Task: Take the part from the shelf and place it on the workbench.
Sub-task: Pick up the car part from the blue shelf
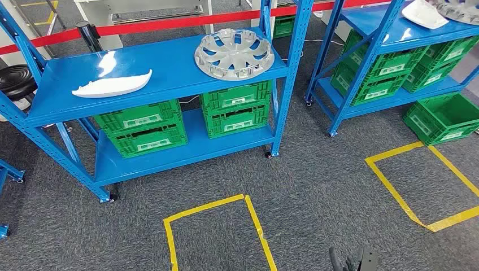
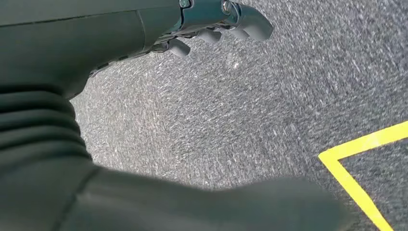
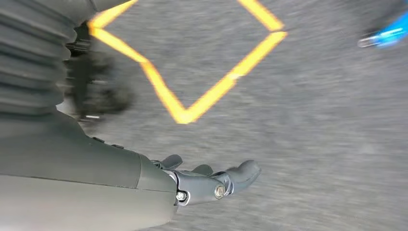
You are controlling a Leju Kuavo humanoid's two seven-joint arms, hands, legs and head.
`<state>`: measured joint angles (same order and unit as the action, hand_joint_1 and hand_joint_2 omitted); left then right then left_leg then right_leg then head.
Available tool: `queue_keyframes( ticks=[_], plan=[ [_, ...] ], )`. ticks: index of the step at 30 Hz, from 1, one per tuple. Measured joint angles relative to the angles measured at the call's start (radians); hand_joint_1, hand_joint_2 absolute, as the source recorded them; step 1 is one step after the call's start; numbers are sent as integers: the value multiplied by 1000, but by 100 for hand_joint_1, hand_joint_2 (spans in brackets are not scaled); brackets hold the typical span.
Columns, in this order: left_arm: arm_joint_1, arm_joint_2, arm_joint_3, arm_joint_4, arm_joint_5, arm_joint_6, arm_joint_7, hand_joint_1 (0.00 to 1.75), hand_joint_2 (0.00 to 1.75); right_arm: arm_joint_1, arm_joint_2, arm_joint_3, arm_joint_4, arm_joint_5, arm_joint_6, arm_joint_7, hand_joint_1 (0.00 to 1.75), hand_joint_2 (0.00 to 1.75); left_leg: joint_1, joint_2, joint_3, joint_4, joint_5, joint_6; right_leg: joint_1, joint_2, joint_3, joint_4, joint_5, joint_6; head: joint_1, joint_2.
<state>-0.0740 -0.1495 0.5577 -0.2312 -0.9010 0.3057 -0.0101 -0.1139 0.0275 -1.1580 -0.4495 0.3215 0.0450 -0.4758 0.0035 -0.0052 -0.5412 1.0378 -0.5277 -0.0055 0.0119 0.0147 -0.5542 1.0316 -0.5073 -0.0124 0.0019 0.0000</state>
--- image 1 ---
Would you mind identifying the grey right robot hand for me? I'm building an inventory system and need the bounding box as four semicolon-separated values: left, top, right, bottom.
329;247;363;271

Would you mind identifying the silver plastic hubcap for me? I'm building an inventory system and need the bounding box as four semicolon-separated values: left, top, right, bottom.
194;28;276;81
430;0;479;26

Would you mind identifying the blue metal shelf rack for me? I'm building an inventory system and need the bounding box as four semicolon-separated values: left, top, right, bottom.
0;0;315;204
304;0;479;137
0;160;26;240

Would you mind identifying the white plastic car part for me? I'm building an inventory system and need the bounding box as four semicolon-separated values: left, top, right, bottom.
401;0;450;30
72;69;154;99

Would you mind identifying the yellow floor tape square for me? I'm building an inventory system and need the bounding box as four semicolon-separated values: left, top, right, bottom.
163;194;278;271
364;141;479;233

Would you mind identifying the red barrier belt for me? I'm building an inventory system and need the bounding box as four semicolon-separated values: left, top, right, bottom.
0;0;382;56

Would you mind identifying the person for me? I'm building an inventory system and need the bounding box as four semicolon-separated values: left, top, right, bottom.
0;98;37;123

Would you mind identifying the black round stool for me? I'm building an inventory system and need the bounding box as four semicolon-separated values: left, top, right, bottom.
0;64;38;102

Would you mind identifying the black stanchion post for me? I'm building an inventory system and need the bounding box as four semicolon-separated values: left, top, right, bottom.
75;20;103;53

